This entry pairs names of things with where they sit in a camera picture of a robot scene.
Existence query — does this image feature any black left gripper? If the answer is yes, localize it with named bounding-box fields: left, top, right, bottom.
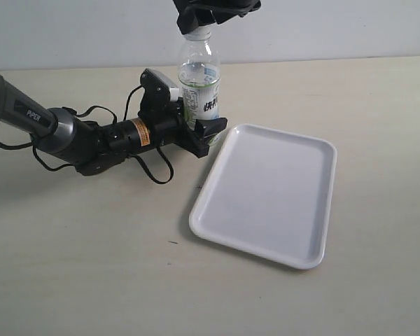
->
left=138, top=96, right=228, bottom=158

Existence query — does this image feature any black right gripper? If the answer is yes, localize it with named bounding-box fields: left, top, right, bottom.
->
left=174, top=0, right=262, bottom=35

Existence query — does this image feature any clear plastic drink bottle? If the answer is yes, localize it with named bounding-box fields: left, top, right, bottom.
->
left=178, top=37, right=221, bottom=129

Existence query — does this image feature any white bottle cap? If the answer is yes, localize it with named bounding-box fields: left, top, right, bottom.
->
left=184, top=26, right=211, bottom=41

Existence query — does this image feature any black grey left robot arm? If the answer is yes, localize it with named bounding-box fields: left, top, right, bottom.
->
left=0, top=69, right=228, bottom=179

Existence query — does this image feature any white rectangular plastic tray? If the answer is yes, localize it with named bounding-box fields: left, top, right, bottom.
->
left=189, top=124, right=337, bottom=270

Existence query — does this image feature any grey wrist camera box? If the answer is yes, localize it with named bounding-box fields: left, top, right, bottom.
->
left=140, top=68, right=181, bottom=104

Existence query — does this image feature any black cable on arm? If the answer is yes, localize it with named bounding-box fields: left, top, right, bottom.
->
left=0, top=87, right=174, bottom=184

